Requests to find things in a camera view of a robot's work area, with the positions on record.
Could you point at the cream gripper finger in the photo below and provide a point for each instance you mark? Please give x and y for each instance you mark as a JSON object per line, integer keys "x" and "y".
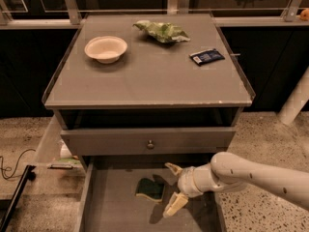
{"x": 175, "y": 169}
{"x": 176, "y": 202}

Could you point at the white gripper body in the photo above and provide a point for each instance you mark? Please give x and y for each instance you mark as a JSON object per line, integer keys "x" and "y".
{"x": 185, "y": 182}

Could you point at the green yellow sponge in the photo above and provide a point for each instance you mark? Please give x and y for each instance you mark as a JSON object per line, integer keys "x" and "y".
{"x": 150, "y": 189}

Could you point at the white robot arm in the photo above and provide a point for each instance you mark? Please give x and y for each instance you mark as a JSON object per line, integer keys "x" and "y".
{"x": 228, "y": 172}

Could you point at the round drawer knob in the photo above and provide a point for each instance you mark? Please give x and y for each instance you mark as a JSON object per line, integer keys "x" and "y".
{"x": 150, "y": 145}

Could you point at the grey top drawer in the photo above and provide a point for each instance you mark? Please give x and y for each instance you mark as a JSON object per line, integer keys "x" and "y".
{"x": 112, "y": 142}

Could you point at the grey drawer cabinet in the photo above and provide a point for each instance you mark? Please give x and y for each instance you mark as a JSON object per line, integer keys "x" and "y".
{"x": 152, "y": 85}

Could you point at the grey open middle drawer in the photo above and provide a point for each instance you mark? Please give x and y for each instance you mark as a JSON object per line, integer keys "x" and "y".
{"x": 109, "y": 203}

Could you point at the blue snack packet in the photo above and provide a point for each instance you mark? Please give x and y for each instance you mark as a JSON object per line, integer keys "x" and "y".
{"x": 206, "y": 56}

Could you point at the clear acrylic side bin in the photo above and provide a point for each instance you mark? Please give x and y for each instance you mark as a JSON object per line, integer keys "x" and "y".
{"x": 52, "y": 153}

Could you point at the crumpled green chip bag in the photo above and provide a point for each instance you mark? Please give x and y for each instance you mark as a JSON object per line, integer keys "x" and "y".
{"x": 163, "y": 32}

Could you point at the white bowl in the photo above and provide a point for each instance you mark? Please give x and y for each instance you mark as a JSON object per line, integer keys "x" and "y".
{"x": 106, "y": 50}

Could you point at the black metal stand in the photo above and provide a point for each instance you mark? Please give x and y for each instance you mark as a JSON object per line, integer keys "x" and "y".
{"x": 7, "y": 206}

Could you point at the metal window railing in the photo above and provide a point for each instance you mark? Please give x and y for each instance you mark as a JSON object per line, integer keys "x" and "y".
{"x": 221, "y": 13}

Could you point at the orange fruit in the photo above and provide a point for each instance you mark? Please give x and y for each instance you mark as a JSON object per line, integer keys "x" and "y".
{"x": 304, "y": 15}

